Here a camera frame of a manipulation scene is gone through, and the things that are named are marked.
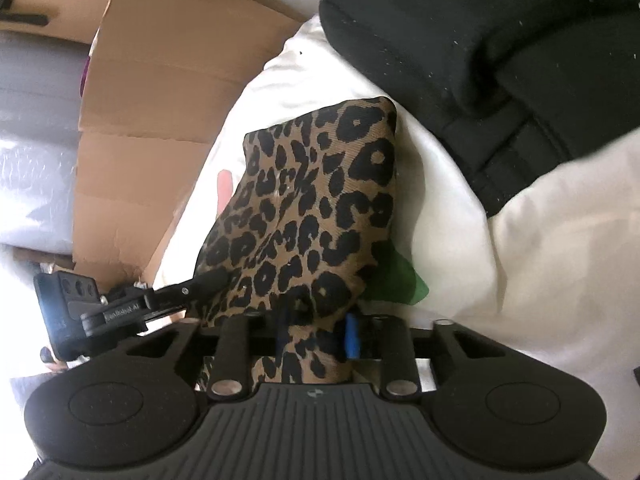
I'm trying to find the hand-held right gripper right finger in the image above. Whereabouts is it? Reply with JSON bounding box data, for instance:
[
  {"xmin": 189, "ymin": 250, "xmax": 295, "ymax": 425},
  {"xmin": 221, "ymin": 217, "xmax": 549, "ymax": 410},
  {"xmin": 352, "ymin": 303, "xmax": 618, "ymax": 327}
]
[{"xmin": 344, "ymin": 312, "xmax": 498, "ymax": 402}]

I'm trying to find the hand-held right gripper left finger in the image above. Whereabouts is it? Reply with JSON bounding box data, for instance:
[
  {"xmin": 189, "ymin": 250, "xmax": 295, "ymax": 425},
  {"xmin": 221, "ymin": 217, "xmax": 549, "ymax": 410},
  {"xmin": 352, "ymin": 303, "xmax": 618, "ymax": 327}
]
[{"xmin": 122, "ymin": 305, "xmax": 293, "ymax": 402}]

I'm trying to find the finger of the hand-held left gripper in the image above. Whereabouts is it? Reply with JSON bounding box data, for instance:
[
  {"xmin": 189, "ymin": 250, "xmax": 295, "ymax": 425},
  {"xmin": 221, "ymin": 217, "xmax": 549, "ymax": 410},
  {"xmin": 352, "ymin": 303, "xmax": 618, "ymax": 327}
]
[{"xmin": 144, "ymin": 267, "xmax": 232, "ymax": 312}]

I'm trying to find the leopard print garment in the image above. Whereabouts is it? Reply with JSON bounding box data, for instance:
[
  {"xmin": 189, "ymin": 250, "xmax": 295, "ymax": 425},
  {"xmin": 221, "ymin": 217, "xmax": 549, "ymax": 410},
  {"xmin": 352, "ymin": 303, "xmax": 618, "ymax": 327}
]
[{"xmin": 192, "ymin": 96, "xmax": 399, "ymax": 397}]

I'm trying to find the bubble wrap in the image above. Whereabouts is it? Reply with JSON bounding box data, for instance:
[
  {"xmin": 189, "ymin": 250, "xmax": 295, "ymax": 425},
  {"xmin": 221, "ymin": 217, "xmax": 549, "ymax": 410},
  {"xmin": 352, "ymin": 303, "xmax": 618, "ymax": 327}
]
[{"xmin": 0, "ymin": 30, "xmax": 92, "ymax": 257}]

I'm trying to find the cardboard box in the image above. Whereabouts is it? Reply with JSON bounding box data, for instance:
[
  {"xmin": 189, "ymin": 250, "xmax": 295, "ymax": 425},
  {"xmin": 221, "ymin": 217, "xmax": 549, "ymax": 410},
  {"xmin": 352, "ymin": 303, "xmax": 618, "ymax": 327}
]
[{"xmin": 0, "ymin": 0, "xmax": 312, "ymax": 287}]

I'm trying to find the cream bear printed blanket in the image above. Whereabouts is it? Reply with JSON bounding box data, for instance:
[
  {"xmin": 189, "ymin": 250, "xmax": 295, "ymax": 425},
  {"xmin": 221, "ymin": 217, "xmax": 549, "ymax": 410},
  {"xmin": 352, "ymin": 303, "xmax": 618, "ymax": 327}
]
[{"xmin": 150, "ymin": 14, "xmax": 640, "ymax": 402}]

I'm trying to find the black clothing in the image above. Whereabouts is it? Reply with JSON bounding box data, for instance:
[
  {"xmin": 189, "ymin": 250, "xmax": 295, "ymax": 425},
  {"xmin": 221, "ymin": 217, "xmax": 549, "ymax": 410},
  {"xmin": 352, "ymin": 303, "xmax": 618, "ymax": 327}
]
[{"xmin": 312, "ymin": 0, "xmax": 640, "ymax": 219}]

